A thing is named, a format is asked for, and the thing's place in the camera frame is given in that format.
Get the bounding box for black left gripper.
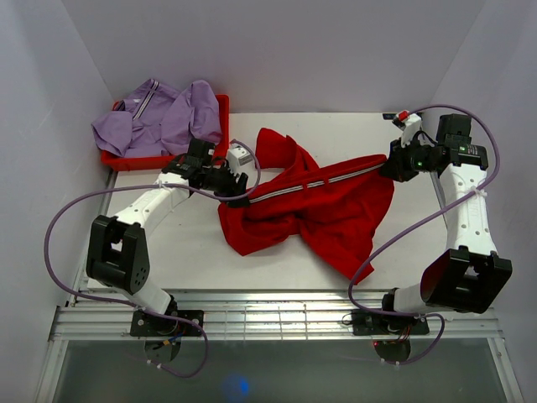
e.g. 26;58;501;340
201;160;251;210

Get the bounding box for red trousers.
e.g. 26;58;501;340
218;128;394;282

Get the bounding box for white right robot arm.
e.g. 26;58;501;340
378;111;513;333

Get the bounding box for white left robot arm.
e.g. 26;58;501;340
86;139;256;336

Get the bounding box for purple shirt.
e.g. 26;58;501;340
91;79;223;158

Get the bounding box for red plastic bin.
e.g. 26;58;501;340
100;94;231;172

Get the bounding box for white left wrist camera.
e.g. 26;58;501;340
226;143;253;172

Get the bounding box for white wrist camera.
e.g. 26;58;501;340
226;143;253;172
392;110;422;148

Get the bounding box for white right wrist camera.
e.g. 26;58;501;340
392;110;422;148

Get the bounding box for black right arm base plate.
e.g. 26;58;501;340
350;309;430;336

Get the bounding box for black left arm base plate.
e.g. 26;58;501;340
129;310;205;338

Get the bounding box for aluminium table edge rail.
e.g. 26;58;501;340
49;289;503;342

